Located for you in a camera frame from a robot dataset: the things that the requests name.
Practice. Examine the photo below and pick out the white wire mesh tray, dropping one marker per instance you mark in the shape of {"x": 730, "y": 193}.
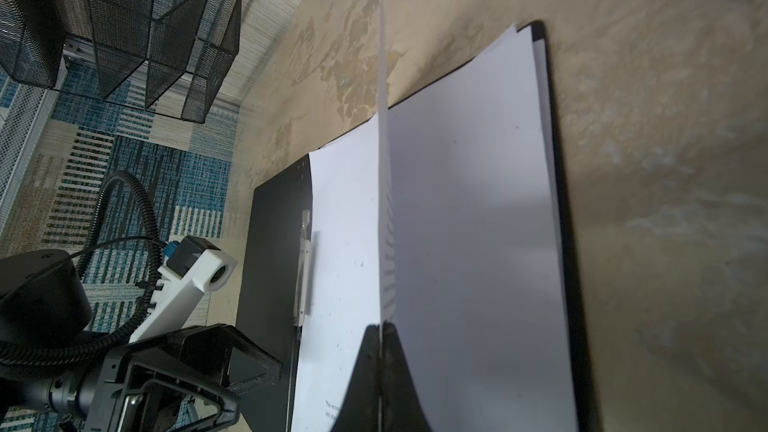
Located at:
{"x": 25, "y": 110}

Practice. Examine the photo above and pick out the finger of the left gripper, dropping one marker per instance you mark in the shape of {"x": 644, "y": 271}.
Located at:
{"x": 226, "y": 356}
{"x": 143, "y": 390}

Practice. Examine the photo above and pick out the white sheet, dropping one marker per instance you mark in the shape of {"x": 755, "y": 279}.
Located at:
{"x": 350, "y": 209}
{"x": 481, "y": 309}

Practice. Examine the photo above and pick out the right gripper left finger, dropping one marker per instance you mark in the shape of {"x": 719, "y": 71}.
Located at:
{"x": 360, "y": 410}

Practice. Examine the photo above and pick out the red folder black inside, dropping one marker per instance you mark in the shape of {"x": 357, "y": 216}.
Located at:
{"x": 278, "y": 260}

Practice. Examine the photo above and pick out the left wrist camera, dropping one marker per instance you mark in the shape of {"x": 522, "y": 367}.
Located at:
{"x": 192, "y": 268}

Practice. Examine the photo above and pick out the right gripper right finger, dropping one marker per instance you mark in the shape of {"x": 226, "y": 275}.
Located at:
{"x": 401, "y": 408}

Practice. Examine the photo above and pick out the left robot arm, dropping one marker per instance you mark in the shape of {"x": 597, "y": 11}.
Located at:
{"x": 50, "y": 360}

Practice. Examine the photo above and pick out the black wire mesh shelf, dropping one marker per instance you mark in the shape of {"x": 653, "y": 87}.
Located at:
{"x": 165, "y": 39}

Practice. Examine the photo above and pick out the white sheet front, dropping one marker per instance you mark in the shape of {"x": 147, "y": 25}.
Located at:
{"x": 481, "y": 309}

